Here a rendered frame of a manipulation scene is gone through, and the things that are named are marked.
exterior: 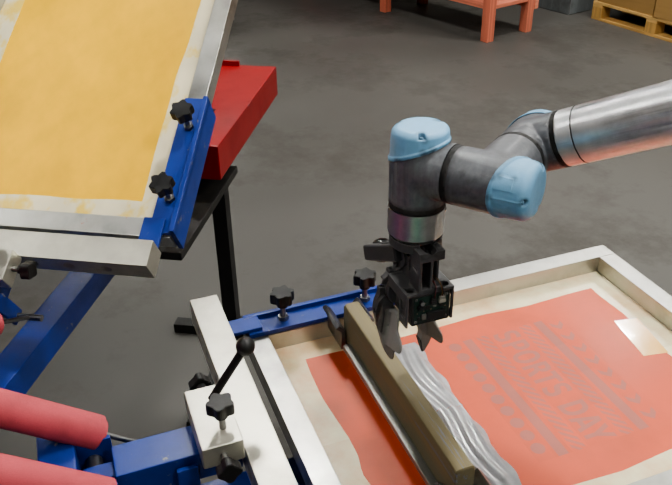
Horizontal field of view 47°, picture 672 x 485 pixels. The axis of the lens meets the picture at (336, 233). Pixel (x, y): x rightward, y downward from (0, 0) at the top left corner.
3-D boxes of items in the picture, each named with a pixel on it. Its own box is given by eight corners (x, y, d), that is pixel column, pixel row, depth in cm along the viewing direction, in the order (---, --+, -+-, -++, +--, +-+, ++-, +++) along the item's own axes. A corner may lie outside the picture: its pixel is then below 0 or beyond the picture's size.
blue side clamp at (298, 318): (392, 310, 151) (393, 281, 148) (403, 324, 147) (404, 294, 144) (244, 346, 142) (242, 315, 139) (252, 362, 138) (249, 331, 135)
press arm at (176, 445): (233, 438, 115) (230, 413, 112) (243, 467, 110) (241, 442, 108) (115, 471, 110) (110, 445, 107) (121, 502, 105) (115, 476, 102)
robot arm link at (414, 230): (378, 197, 102) (433, 187, 105) (378, 227, 104) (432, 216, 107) (402, 221, 96) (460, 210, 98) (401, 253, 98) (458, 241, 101)
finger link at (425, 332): (435, 369, 111) (426, 320, 106) (417, 345, 115) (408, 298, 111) (454, 360, 111) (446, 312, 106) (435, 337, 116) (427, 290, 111)
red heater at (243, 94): (138, 92, 245) (132, 56, 239) (278, 99, 238) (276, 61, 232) (45, 175, 193) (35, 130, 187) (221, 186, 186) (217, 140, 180)
